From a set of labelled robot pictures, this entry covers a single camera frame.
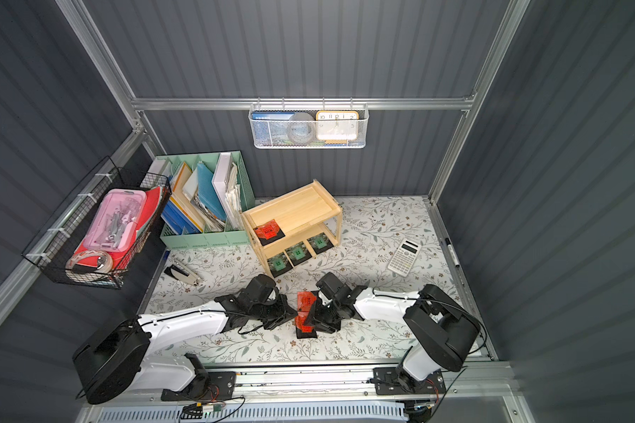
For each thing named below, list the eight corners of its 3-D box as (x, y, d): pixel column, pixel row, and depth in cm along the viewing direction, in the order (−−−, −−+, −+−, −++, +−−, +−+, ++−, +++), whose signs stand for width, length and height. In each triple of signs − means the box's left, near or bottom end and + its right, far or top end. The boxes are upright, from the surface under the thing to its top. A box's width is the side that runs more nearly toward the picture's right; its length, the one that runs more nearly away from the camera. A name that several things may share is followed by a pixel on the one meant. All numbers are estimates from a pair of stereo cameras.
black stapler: (168, 274, 99) (164, 270, 97) (177, 264, 102) (174, 260, 100) (194, 289, 95) (191, 285, 93) (204, 278, 98) (201, 275, 96)
